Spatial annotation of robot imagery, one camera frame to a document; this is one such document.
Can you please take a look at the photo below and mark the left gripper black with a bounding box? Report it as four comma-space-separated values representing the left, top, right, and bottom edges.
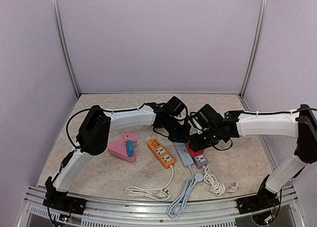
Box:
163, 117, 192, 144

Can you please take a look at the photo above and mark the red cube socket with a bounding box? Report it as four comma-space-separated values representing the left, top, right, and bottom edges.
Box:
187, 141, 204, 158

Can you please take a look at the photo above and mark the light blue power strip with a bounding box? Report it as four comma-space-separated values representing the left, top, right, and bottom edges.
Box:
173, 142, 194, 168

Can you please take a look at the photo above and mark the purple power strip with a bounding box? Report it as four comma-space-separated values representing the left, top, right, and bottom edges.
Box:
193, 154, 208, 169

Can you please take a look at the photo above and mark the orange power strip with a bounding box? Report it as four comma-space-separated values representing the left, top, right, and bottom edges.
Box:
147, 138, 175, 169

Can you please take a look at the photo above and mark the blue plug adapter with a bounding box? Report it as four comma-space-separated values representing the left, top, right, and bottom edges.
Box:
126, 140, 134, 157

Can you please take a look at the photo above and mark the pink square plug adapter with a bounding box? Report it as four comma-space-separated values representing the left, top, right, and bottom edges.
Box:
123, 131, 137, 145

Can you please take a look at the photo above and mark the pink triangular socket base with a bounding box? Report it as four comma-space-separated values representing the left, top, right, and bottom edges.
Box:
107, 137, 136, 163

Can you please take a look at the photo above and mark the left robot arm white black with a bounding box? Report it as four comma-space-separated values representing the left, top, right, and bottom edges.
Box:
45, 103, 191, 210

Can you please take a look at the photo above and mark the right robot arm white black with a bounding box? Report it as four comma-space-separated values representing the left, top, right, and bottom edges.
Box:
189, 104, 317, 209

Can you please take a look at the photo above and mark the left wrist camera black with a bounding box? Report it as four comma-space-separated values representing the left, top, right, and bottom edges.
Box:
162, 96, 188, 117

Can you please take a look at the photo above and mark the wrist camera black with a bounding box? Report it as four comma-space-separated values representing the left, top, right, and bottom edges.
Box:
191, 104, 223, 130
162, 96, 188, 117

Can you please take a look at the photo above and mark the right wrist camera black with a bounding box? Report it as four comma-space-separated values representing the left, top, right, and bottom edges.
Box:
191, 104, 223, 130

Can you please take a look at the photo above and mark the white cable of purple strip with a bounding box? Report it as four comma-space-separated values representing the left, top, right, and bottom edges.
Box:
203, 166, 240, 197

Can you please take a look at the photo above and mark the white cable of orange strip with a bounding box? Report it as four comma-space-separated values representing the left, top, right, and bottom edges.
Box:
124, 166, 176, 202

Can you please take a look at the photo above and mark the light blue cable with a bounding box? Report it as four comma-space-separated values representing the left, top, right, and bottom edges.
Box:
167, 165, 204, 219

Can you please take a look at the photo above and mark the aluminium front rail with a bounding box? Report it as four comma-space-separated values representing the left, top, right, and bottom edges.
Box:
15, 186, 307, 227

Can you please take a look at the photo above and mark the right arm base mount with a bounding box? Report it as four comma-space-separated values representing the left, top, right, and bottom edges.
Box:
236, 187, 280, 214

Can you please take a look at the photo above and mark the right aluminium corner post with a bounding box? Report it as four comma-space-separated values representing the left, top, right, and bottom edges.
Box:
239, 0, 268, 100

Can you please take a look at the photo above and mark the aluminium corner post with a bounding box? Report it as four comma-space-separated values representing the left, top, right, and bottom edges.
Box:
239, 0, 268, 100
51, 0, 81, 99

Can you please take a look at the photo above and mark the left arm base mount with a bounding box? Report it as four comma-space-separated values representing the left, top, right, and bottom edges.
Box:
43, 187, 87, 215

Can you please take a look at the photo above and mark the left aluminium corner post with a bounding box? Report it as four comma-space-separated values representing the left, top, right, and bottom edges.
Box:
51, 0, 81, 99

